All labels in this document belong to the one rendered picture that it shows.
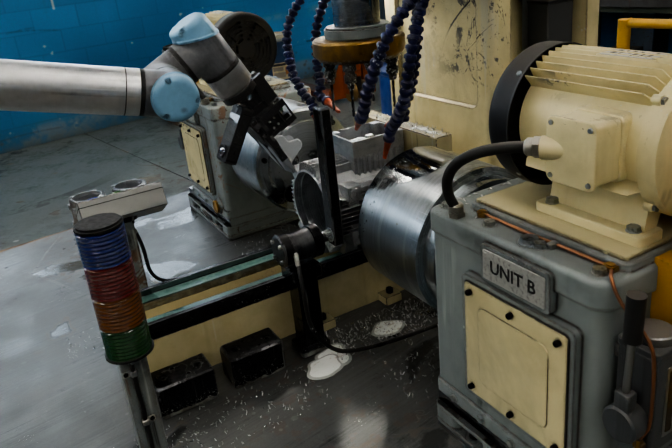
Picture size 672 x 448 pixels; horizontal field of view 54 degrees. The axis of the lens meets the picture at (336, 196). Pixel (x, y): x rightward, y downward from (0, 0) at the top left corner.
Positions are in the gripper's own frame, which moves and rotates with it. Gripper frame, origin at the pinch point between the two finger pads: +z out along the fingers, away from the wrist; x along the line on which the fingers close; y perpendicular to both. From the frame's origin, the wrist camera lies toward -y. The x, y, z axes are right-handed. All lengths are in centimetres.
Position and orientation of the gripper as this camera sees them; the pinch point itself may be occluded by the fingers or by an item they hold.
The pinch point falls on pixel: (287, 169)
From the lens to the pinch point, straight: 134.2
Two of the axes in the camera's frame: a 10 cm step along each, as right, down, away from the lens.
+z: 5.1, 6.7, 5.3
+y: 6.9, -6.9, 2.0
